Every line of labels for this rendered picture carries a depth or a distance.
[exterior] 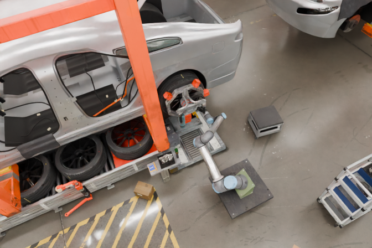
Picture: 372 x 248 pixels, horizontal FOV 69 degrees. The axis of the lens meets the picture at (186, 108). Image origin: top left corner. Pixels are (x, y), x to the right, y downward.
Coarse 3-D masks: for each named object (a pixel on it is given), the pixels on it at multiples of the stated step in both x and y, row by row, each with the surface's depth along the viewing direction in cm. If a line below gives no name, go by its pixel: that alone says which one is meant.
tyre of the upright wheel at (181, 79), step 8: (176, 72) 361; (184, 72) 363; (192, 72) 374; (168, 80) 357; (176, 80) 352; (184, 80) 352; (192, 80) 356; (160, 88) 362; (168, 88) 352; (176, 88) 353; (160, 96) 362; (160, 104) 369
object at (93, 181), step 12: (144, 156) 375; (156, 156) 381; (120, 168) 366; (132, 168) 377; (96, 180) 360; (60, 192) 350; (72, 192) 355; (36, 204) 342; (48, 204) 352; (12, 216) 337; (0, 228) 343
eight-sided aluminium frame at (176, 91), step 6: (192, 84) 356; (174, 90) 350; (180, 90) 348; (186, 90) 352; (198, 90) 363; (174, 96) 351; (168, 102) 354; (168, 108) 363; (168, 114) 373; (174, 114) 378; (186, 114) 389
